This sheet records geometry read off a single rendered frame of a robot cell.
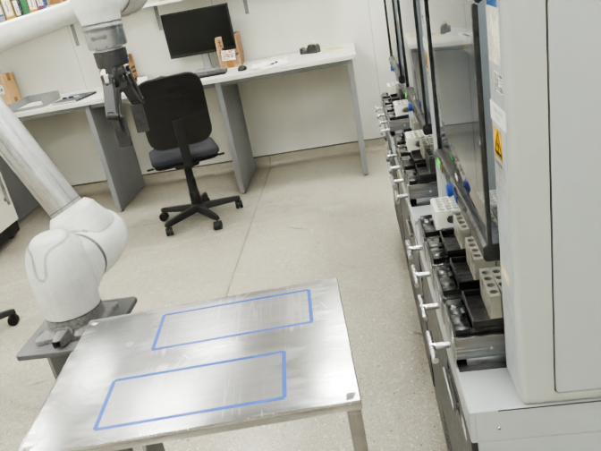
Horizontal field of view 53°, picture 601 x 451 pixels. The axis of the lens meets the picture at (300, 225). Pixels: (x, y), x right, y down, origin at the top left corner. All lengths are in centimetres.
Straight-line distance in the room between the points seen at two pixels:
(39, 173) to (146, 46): 351
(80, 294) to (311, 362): 77
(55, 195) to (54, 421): 80
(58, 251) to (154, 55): 373
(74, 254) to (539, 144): 119
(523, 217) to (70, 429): 85
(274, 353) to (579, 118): 68
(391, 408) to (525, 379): 123
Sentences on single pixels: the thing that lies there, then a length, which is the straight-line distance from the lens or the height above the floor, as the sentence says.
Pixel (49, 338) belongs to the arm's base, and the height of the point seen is 71.
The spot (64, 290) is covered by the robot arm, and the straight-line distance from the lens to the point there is 170.
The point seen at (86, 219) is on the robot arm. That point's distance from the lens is 184.
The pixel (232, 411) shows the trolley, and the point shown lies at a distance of 111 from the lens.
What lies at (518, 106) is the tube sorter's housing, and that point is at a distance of 92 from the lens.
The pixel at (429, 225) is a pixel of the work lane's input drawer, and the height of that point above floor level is 82.
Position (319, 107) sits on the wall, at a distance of 513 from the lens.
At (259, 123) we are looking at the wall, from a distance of 520.
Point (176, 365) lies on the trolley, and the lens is 127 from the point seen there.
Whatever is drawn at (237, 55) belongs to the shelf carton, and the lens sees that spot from 486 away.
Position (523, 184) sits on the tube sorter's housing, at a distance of 95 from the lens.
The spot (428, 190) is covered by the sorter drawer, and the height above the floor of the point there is 78.
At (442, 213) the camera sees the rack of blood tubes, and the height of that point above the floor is 86.
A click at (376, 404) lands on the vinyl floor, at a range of 234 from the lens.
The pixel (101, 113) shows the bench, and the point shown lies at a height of 76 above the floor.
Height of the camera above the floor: 149
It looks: 22 degrees down
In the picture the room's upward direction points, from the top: 11 degrees counter-clockwise
